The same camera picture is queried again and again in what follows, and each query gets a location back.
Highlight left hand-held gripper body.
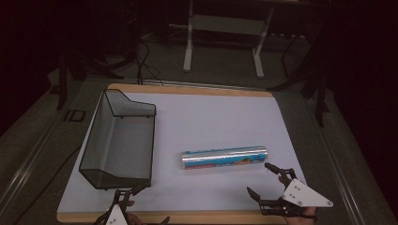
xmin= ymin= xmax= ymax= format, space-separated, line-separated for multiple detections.
xmin=93 ymin=187 xmax=136 ymax=225

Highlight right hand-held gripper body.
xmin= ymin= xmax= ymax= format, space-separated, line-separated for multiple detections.
xmin=277 ymin=178 xmax=334 ymax=219

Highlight black wire mesh basket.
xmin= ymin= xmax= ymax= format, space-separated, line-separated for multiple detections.
xmin=78 ymin=88 xmax=157 ymax=190

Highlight silver blue foil roll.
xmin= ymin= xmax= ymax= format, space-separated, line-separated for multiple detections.
xmin=180 ymin=145 xmax=268 ymax=171

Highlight person's left hand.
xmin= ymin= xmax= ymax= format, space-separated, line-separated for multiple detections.
xmin=124 ymin=200 xmax=146 ymax=225

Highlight person's right hand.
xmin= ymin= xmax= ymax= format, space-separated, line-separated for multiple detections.
xmin=284 ymin=205 xmax=319 ymax=225

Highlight white table mat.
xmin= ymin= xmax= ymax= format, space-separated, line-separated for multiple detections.
xmin=57 ymin=92 xmax=307 ymax=214

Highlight black metal stand leg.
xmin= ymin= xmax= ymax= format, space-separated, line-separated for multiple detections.
xmin=314 ymin=69 xmax=330 ymax=128
xmin=55 ymin=50 xmax=69 ymax=111

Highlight black tripod legs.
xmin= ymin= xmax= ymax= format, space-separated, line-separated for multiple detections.
xmin=267 ymin=33 xmax=317 ymax=92

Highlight dark equipment base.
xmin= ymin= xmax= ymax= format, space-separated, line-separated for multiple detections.
xmin=67 ymin=0 xmax=139 ymax=81

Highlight thin black cable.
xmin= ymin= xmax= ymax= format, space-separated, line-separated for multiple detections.
xmin=12 ymin=144 xmax=83 ymax=225

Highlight black floor bracket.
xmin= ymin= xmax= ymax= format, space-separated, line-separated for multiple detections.
xmin=63 ymin=109 xmax=86 ymax=123

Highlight white metal frame stand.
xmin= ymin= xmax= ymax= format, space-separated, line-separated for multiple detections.
xmin=182 ymin=0 xmax=275 ymax=80

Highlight black floor cables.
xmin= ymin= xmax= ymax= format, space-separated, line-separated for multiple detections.
xmin=134 ymin=38 xmax=164 ymax=86

